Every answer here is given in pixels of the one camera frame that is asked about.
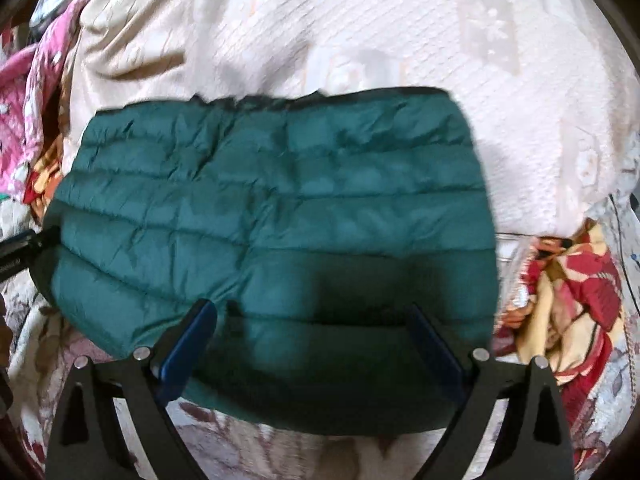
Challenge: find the dark green quilted puffer jacket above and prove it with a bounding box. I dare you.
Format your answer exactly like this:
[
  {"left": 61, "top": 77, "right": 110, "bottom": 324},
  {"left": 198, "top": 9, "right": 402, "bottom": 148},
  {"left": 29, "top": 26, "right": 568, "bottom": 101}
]
[{"left": 32, "top": 88, "right": 498, "bottom": 436}]

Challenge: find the red and cream leaf blanket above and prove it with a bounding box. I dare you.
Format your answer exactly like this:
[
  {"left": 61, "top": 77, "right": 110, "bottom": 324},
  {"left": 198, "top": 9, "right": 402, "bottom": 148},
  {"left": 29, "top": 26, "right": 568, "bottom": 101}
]
[{"left": 1, "top": 193, "right": 639, "bottom": 479}]

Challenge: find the red yellow floral cloth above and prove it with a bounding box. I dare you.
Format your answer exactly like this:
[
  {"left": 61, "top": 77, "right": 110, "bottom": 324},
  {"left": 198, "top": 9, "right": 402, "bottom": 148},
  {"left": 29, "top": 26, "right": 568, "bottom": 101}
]
[{"left": 491, "top": 219, "right": 629, "bottom": 411}]

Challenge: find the pink penguin print garment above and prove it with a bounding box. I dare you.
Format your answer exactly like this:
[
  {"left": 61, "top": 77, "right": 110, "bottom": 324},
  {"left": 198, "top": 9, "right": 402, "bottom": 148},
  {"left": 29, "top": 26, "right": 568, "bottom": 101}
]
[{"left": 1, "top": 0, "right": 90, "bottom": 200}]

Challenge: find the beige patterned quilt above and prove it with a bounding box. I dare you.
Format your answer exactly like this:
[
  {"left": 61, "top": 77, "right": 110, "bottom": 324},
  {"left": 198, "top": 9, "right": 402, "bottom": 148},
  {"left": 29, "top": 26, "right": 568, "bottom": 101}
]
[{"left": 64, "top": 0, "right": 639, "bottom": 235}]

